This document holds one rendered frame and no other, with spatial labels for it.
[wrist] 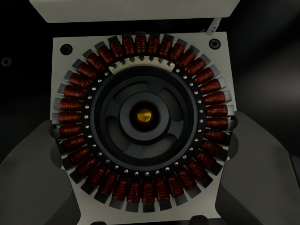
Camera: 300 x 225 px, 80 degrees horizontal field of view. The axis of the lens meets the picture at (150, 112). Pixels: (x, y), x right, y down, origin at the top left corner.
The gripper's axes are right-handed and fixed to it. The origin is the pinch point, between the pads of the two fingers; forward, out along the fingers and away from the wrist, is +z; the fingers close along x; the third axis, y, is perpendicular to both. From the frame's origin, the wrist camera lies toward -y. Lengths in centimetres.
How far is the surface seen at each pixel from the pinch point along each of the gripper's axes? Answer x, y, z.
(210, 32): 5.9, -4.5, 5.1
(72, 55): -5.7, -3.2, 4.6
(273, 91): 11.6, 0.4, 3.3
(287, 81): 13.1, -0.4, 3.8
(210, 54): 5.8, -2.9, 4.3
